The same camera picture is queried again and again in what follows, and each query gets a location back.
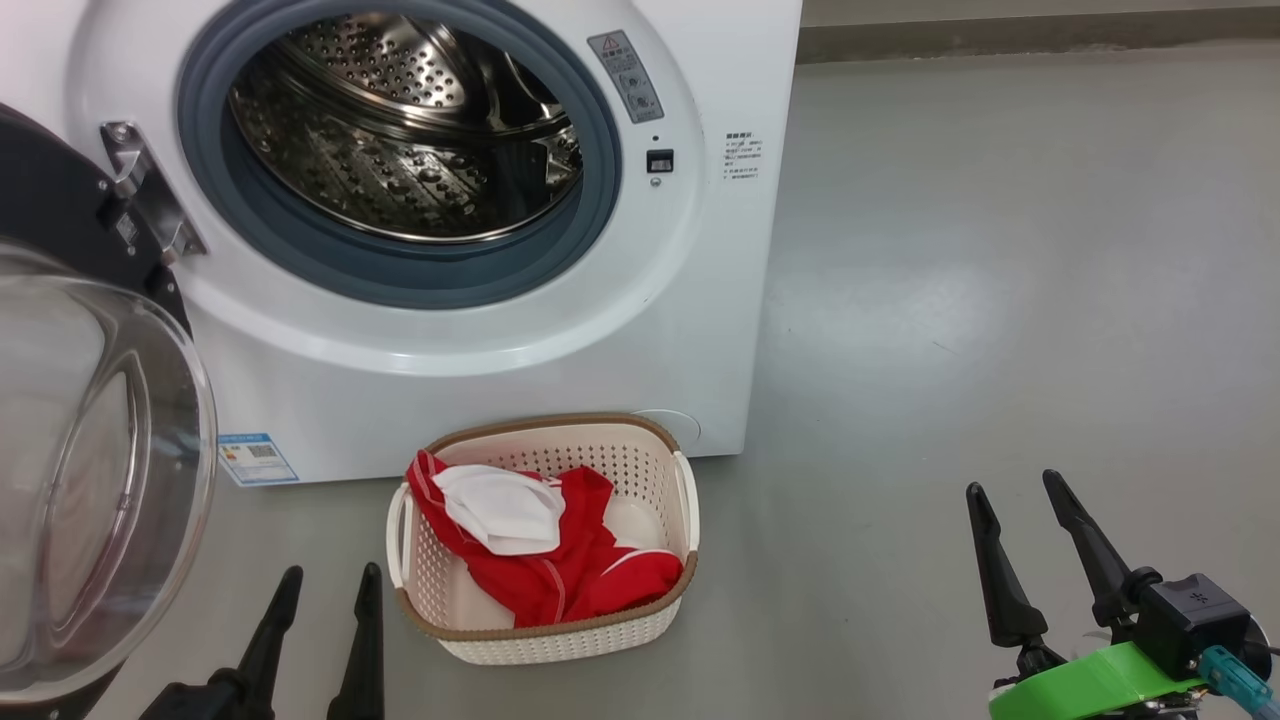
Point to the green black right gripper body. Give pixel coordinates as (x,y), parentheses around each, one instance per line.
(1080,690)

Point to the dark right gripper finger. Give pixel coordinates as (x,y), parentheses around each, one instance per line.
(1095,555)
(1005,590)

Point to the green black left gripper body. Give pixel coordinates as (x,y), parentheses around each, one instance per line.
(195,703)

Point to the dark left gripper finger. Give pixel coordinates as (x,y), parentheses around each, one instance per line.
(365,650)
(270,640)

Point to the red garment with white trim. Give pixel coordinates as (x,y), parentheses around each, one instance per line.
(560,590)

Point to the black round glass machine door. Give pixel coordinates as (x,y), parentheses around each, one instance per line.
(100,450)

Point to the cream perforated laundry basket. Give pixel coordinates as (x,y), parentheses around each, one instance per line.
(560,645)

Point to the white washing machine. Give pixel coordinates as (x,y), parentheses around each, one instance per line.
(500,380)

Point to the grey rubber door gasket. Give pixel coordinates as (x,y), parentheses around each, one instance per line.
(400,275)

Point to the silver door hinge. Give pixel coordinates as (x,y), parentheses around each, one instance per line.
(150,200)

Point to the black door latch socket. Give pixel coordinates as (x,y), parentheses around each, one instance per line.
(660,161)

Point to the blue energy label sticker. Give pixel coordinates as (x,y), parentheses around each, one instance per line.
(257,458)

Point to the round white filter cover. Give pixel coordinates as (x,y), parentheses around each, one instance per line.
(680,425)

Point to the printed text notice sticker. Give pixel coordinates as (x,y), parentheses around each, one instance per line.
(744,156)

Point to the grey warning sticker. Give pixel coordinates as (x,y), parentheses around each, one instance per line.
(628,80)

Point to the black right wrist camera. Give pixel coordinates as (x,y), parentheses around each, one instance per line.
(1190,615)

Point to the teal right camera connector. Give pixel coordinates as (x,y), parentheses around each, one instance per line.
(1230,672)

